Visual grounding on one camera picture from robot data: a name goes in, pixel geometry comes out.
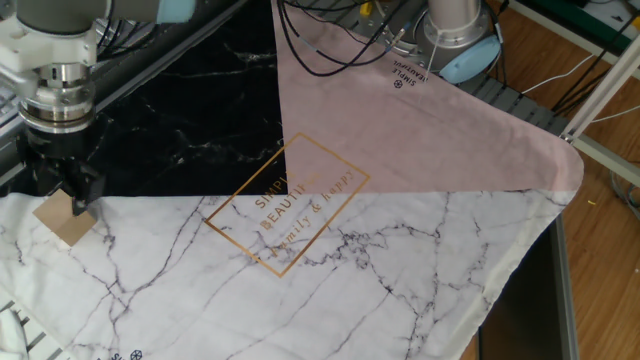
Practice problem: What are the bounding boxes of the dark aluminium frame rail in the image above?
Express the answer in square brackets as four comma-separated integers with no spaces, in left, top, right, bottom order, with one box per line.
[0,0,251,194]

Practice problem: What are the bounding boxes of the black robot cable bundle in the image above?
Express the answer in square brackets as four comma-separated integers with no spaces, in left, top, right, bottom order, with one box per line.
[94,0,429,79]

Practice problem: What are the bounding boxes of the small tan wooden block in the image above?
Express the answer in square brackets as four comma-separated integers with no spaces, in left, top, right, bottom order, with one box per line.
[32,188,99,248]

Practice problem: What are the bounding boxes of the white slatted rack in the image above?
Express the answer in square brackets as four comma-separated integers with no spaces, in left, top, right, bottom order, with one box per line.
[0,287,69,360]

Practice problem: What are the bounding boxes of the marble print tablecloth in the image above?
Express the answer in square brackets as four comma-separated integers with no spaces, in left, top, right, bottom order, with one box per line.
[0,0,585,360]

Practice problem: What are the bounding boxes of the white floor cable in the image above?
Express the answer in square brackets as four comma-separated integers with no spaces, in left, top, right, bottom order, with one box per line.
[521,53,596,96]

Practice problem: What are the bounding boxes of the green floor mat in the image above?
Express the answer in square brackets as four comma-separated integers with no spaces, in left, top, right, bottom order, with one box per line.
[517,0,640,56]

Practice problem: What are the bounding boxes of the aluminium frame post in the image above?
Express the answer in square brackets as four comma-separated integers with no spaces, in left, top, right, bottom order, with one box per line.
[559,34,640,146]

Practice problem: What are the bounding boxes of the black floor cables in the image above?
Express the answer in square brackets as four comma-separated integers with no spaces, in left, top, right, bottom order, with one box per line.
[549,9,640,114]

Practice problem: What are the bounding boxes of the white crumpled cloth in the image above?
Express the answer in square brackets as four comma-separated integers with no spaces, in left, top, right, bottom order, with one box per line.
[0,309,29,360]

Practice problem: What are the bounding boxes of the aluminium frame crossbar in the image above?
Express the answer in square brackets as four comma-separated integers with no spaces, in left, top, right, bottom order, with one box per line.
[569,134,640,187]

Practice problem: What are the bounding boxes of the grey cable coil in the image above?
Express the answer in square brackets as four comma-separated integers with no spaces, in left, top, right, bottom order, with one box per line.
[608,169,640,221]

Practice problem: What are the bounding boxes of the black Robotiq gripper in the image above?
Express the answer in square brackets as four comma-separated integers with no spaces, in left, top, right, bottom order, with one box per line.
[22,127,107,217]

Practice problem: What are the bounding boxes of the white cable tie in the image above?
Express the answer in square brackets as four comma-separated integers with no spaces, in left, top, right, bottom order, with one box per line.
[424,27,444,76]

